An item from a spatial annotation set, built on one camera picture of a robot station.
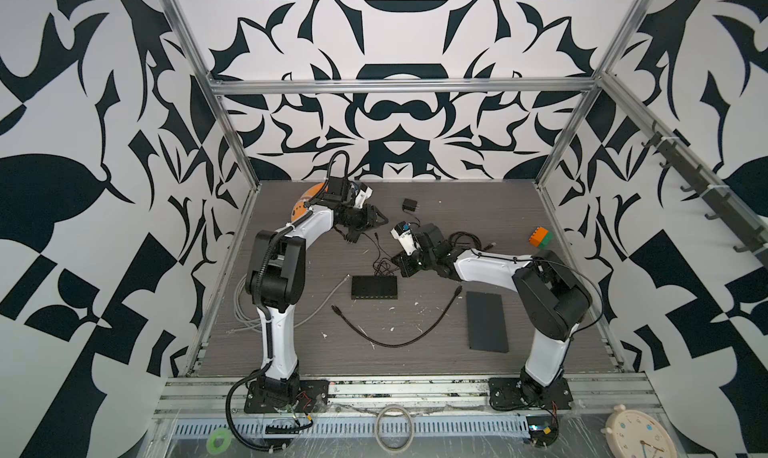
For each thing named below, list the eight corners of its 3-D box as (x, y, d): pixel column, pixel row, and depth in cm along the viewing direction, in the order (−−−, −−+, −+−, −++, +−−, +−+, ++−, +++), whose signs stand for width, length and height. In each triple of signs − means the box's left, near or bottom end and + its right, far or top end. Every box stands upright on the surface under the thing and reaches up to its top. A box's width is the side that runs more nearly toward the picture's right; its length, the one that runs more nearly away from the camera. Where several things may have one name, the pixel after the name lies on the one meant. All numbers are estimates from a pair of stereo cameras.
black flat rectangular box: (469, 348, 84) (472, 345, 81) (466, 295, 94) (468, 290, 91) (504, 352, 83) (508, 349, 81) (497, 298, 93) (500, 293, 91)
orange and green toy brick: (525, 246, 106) (530, 239, 103) (531, 231, 110) (535, 224, 107) (544, 254, 104) (549, 247, 101) (549, 239, 108) (554, 232, 105)
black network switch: (350, 299, 92) (350, 296, 90) (352, 280, 96) (351, 276, 94) (397, 299, 92) (397, 296, 90) (397, 280, 96) (397, 276, 94)
